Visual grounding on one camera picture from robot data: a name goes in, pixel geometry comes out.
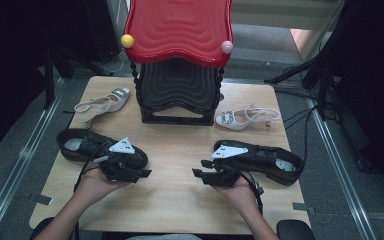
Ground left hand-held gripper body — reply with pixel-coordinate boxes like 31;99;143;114
99;137;144;184

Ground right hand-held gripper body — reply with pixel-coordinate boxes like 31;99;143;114
202;144;249;187

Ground black leather shoe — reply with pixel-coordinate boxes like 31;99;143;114
55;128;149;169
213;139;306;187

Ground white heeled sandal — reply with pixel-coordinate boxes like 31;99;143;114
215;104;281;131
73;87;131;129

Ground red and black shoe rack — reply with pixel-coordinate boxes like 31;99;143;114
123;0;234;127

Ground person's right hand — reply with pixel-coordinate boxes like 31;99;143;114
213;176;260;218

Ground person's left hand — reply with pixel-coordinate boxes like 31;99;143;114
74;167;131;205

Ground grey tape piece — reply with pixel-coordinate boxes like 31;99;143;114
292;202;316;214
28;193;54;206

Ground black chair armrest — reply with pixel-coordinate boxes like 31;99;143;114
29;217;56;240
275;219;316;240

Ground black metal stand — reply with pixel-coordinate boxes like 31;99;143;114
43;49;56;109

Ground pink ball knob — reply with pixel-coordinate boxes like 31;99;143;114
220;40;234;55

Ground yellow ball knob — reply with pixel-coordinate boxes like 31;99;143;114
120;33;135;49

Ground black tripod stand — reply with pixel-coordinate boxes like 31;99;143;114
264;49;338;121

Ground dark curtain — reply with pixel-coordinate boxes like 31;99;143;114
313;0;384;201
0;0;121;161

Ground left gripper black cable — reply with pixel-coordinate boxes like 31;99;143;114
74;141;113;240

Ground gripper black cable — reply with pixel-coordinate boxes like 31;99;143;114
238;171;265;216
74;141;113;240

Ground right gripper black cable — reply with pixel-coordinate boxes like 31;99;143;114
238;171;265;216

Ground black floor cable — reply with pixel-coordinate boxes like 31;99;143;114
281;105;318;164

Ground white floor cable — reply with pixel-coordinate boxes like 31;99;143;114
99;49;127;76

